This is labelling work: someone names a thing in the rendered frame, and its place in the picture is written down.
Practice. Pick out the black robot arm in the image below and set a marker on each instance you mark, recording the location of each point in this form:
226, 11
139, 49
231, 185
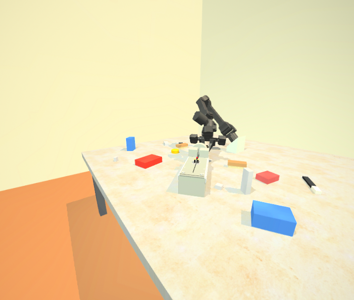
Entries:
205, 117

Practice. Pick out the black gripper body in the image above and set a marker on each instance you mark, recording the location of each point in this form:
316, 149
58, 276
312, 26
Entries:
221, 139

